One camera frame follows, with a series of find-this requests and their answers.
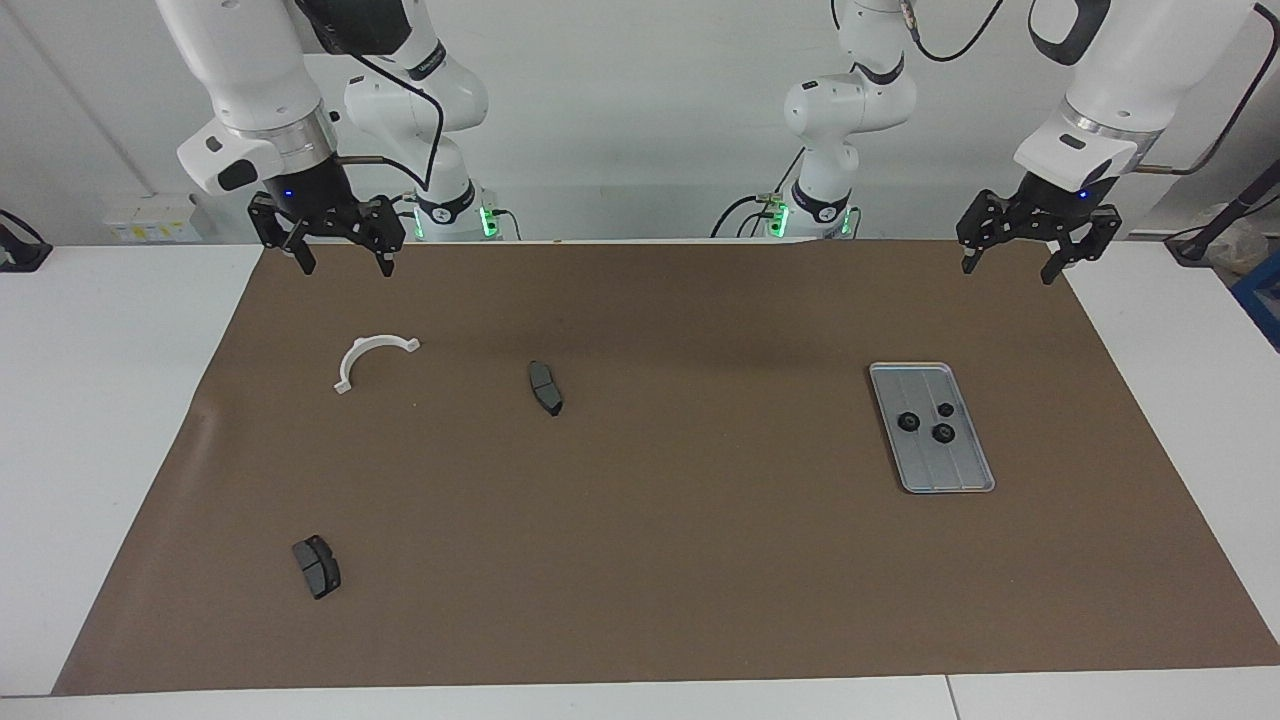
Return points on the clear plastic bag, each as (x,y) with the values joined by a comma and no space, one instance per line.
(1240,245)

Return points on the silver metal tray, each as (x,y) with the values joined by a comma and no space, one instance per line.
(950,470)

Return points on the black tripod pole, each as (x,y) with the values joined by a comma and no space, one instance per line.
(1225,215)

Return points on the white curved plastic bracket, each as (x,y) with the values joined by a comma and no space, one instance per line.
(352,358)

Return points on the large black bearing gear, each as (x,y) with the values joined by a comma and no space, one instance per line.
(943,433)
(909,422)

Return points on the black stand foot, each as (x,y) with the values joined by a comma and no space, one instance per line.
(20,250)

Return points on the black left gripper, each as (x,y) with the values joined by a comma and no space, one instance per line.
(1055,205)

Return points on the long dark grey brake pad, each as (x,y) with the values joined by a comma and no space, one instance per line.
(545,388)

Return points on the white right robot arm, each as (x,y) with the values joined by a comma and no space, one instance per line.
(250,70)

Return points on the white wall socket box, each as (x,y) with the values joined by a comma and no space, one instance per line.
(150,220)

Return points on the brown paper table mat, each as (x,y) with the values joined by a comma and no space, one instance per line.
(650,550)

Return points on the blue crate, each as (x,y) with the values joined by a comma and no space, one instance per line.
(1262,300)

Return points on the short dark grey brake pad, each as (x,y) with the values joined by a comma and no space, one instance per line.
(317,567)

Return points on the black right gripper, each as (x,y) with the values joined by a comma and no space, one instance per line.
(315,200)

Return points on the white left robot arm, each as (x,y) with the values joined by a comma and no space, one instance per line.
(1130,80)

